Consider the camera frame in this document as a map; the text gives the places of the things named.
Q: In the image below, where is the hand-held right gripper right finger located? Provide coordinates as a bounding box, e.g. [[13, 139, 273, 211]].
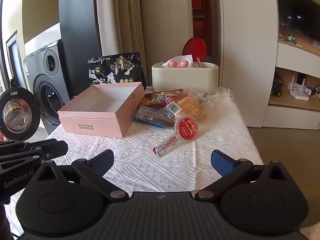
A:
[[195, 150, 293, 201]]

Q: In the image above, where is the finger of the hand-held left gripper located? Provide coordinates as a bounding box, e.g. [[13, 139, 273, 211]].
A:
[[0, 155, 43, 172], [0, 139, 68, 161]]

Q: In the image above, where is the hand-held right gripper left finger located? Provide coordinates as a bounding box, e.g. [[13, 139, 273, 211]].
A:
[[37, 149, 129, 202]]

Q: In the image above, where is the pink cardboard box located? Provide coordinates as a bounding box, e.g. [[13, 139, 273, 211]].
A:
[[57, 82, 145, 138]]

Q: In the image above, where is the jelly cup with red lid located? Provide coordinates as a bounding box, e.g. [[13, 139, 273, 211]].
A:
[[152, 115, 199, 158]]

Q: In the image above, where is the bread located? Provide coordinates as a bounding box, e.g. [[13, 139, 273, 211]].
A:
[[174, 87, 216, 121]]

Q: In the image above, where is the blue snack packet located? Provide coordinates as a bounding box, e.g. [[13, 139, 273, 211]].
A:
[[134, 106, 175, 130]]

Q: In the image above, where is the long red snack packet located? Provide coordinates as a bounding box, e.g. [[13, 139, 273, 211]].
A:
[[139, 89, 184, 117]]

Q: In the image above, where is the grey washing machine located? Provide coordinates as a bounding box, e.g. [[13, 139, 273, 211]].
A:
[[24, 39, 73, 135]]

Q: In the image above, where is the white textured tablecloth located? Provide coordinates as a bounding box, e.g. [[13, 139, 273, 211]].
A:
[[4, 86, 264, 233]]

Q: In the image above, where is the small toy car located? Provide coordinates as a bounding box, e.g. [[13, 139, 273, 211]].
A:
[[272, 72, 283, 98]]

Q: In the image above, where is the beige tissue box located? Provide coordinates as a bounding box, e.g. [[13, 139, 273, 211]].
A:
[[151, 60, 219, 92]]

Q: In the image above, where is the black snack bag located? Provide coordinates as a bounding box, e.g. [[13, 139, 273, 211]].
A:
[[87, 52, 147, 90]]

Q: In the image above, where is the white router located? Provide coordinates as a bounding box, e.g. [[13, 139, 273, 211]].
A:
[[289, 72, 311, 102]]

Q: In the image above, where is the pink toy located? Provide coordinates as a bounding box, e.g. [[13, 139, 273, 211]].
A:
[[168, 59, 190, 68]]

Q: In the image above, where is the white tissue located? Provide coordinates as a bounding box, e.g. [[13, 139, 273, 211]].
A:
[[161, 54, 193, 68]]

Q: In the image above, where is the tall black cabinet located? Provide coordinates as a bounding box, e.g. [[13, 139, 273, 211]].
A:
[[58, 0, 103, 98]]

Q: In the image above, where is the white power strip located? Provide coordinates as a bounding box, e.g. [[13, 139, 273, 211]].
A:
[[306, 85, 320, 97]]

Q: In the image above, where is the red round chair back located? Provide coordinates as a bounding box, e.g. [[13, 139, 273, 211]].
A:
[[182, 37, 207, 62]]

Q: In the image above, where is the white wooden shelf unit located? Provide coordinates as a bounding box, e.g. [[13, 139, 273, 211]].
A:
[[260, 0, 320, 130]]

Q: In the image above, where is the beige curtain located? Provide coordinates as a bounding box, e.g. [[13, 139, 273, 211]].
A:
[[95, 0, 148, 88]]

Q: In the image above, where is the red wooden rack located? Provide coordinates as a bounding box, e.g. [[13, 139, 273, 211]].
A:
[[191, 0, 212, 55]]

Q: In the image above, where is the black television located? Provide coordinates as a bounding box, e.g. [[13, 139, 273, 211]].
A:
[[275, 0, 320, 42]]

